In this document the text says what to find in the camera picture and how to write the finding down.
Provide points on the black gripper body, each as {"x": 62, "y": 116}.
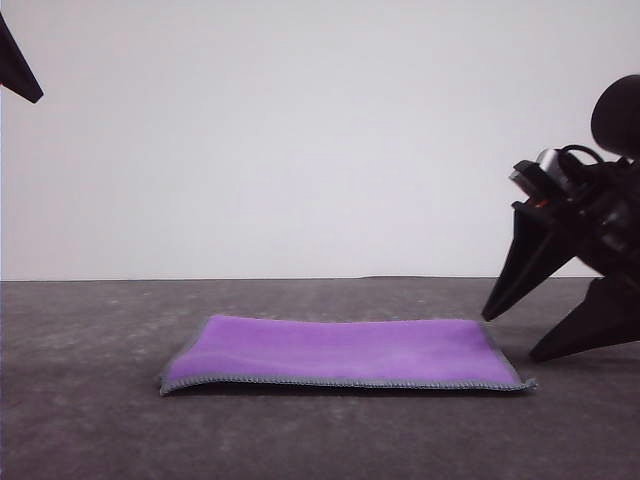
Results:
{"x": 610, "y": 220}

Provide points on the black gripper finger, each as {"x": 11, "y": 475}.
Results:
{"x": 530, "y": 255}
{"x": 15, "y": 65}
{"x": 600, "y": 325}

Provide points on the purple towel with grey hem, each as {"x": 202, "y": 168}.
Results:
{"x": 325, "y": 355}

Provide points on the grey table cloth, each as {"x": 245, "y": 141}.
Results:
{"x": 100, "y": 430}

